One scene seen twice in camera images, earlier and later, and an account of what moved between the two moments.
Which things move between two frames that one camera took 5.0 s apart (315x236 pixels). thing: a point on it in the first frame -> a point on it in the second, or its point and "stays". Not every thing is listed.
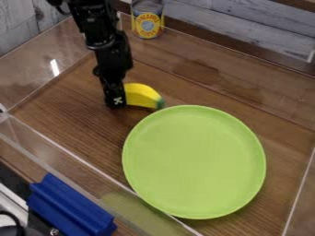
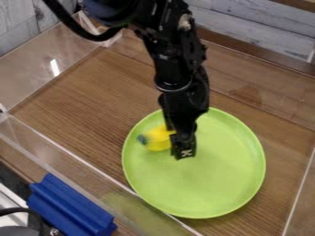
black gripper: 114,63 -> 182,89
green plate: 195,161 stays
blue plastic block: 70,208 stays
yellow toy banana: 140,95 -> 158,138
